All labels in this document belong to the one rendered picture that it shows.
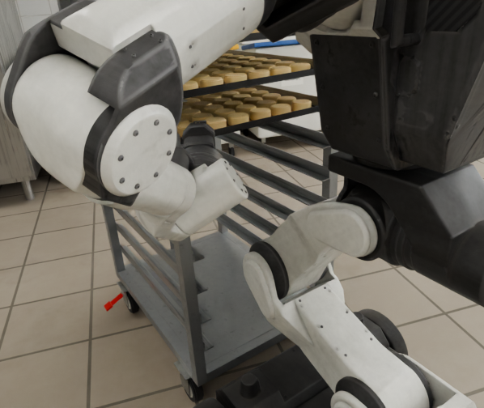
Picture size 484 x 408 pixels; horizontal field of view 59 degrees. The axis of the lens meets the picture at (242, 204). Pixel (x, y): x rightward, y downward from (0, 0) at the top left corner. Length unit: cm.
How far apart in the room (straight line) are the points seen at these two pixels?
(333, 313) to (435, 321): 71
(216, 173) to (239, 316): 86
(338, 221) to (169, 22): 46
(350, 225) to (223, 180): 24
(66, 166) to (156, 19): 13
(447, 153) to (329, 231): 26
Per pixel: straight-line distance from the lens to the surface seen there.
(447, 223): 63
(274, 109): 105
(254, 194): 148
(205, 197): 56
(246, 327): 133
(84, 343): 163
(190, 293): 103
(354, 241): 70
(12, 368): 165
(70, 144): 34
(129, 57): 33
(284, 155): 129
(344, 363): 94
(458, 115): 53
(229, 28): 41
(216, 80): 93
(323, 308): 100
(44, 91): 36
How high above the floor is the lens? 103
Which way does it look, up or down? 26 degrees down
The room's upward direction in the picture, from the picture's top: 3 degrees counter-clockwise
